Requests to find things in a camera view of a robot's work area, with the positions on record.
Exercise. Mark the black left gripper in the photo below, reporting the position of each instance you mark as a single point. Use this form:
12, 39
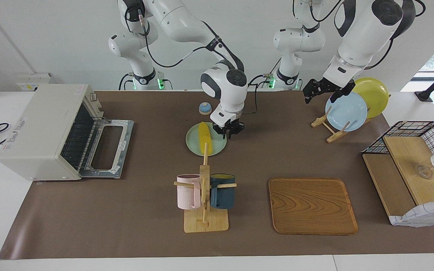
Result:
330, 86

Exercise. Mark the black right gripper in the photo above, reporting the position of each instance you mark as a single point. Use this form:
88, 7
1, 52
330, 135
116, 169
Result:
232, 126

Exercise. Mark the mint green plate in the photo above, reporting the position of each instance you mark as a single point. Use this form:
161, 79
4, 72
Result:
219, 145

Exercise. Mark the yellow corn cob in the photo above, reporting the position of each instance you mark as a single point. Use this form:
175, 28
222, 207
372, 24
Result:
204, 137

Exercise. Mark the beige toaster oven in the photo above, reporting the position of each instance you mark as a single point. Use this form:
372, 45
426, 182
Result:
32, 128

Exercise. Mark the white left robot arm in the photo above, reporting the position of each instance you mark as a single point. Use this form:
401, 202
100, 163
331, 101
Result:
367, 34

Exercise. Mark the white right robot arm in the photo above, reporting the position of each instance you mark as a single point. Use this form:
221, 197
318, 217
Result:
187, 26

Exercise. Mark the wooden plate rack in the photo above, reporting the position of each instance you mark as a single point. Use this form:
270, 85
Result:
319, 121

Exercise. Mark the light blue plate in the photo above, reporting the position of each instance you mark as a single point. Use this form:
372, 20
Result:
347, 111

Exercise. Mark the yellow plate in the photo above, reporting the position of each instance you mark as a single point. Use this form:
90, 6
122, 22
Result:
375, 98

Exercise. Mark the dark blue mug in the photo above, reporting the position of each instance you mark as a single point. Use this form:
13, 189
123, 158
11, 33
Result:
222, 195

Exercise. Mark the pink mug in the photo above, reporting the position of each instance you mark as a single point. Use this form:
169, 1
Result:
185, 192

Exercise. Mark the wooden mug rack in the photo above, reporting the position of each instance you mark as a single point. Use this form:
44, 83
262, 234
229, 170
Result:
205, 224

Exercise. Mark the light wooden shelf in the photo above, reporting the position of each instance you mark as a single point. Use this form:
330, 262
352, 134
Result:
409, 158

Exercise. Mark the brown wooden tray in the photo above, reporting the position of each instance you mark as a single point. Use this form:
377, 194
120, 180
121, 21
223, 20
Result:
315, 207

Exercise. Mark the small clear glass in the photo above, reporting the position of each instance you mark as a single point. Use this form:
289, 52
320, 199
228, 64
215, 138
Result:
424, 171

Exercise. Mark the brown table mat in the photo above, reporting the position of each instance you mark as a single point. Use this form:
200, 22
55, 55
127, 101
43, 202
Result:
126, 218

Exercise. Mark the white checked cloth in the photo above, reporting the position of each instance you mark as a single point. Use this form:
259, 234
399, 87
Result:
424, 214

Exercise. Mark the white power strip box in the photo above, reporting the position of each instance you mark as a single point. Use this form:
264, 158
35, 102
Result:
32, 81

